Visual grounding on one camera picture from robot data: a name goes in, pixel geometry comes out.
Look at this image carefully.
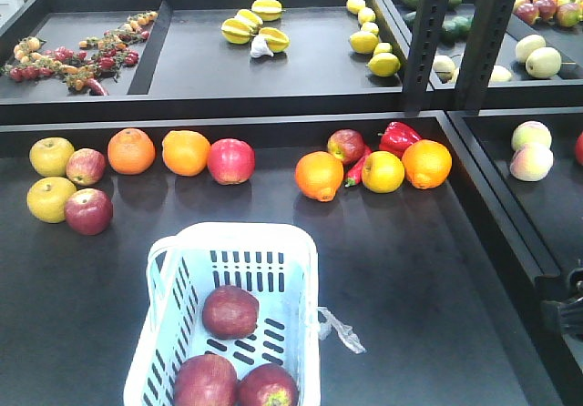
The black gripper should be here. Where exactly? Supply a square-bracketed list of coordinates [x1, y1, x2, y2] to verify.
[540, 269, 582, 338]

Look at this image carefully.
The light blue plastic basket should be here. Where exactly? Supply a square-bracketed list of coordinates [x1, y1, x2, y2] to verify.
[123, 222, 321, 405]

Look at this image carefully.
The dark red apple front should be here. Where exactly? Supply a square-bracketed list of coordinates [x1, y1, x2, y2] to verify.
[238, 363, 299, 406]

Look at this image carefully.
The dark red apple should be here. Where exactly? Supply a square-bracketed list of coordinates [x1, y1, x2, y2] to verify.
[64, 188, 114, 236]
[238, 363, 299, 406]
[327, 128, 365, 165]

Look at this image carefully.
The pale peach front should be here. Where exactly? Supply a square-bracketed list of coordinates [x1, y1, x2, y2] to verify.
[509, 142, 554, 182]

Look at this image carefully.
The pale peach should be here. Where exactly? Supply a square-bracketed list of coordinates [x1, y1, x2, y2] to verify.
[511, 120, 552, 151]
[509, 142, 554, 182]

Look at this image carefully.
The pale peach rear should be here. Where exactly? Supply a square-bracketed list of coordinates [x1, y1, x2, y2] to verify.
[511, 120, 552, 151]

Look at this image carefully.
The orange fruit right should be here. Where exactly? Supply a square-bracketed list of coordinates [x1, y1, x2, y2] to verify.
[401, 139, 453, 189]

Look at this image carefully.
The orange fruit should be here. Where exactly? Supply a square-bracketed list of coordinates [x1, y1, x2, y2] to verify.
[162, 130, 210, 177]
[107, 127, 156, 175]
[401, 139, 453, 189]
[295, 151, 344, 202]

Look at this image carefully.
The clear plastic strip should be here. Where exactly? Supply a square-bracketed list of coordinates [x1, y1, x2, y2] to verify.
[317, 307, 366, 354]

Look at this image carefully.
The yellow apple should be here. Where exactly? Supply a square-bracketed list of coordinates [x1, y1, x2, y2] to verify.
[26, 177, 77, 223]
[29, 137, 75, 177]
[362, 151, 404, 194]

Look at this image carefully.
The red bell pepper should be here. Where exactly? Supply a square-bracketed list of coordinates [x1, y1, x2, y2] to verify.
[379, 121, 422, 158]

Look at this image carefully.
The black upper fruit tray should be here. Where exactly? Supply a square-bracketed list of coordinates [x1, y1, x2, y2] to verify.
[382, 0, 582, 113]

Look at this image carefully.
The red chili pepper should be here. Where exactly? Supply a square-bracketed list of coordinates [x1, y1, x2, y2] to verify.
[344, 146, 372, 188]

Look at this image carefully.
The orange fruit left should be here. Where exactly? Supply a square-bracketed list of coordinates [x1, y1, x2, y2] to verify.
[295, 151, 344, 202]

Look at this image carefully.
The bright red apple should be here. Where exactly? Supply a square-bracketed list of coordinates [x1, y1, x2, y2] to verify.
[207, 138, 255, 185]

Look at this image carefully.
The white garlic bulb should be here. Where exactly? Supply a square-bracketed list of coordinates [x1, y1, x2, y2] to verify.
[250, 35, 274, 59]

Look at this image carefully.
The dark red apple left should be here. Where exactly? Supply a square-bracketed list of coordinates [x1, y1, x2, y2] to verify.
[64, 188, 114, 236]

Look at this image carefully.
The black left upper tray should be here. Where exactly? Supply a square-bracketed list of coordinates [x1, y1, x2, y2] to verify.
[1, 0, 407, 125]

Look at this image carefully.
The pink red small apple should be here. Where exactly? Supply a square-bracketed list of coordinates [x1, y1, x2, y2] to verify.
[66, 148, 106, 187]

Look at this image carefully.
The yellow apple front left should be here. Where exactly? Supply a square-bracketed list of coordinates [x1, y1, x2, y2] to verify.
[26, 177, 77, 223]

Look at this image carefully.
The yellow apple far left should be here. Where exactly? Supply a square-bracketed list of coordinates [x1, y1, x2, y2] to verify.
[29, 137, 75, 177]

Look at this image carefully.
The black shelf upright post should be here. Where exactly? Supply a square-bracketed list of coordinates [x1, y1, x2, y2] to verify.
[402, 0, 515, 113]

